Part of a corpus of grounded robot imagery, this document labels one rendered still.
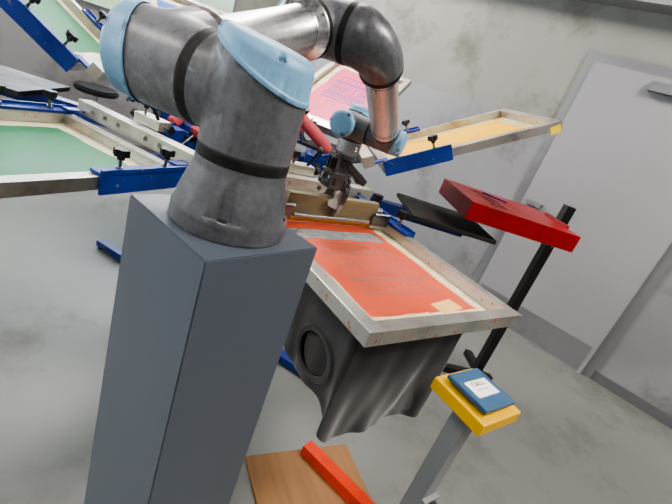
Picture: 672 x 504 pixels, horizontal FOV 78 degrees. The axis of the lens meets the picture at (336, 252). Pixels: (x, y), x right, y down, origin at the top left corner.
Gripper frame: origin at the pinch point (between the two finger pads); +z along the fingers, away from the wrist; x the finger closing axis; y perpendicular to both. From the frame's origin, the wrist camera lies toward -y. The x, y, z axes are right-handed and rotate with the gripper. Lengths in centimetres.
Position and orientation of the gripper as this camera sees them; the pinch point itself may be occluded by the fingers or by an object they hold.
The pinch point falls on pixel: (332, 210)
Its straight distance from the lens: 144.2
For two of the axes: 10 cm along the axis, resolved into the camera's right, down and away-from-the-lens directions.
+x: 5.2, 4.8, -7.0
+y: -7.9, -0.3, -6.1
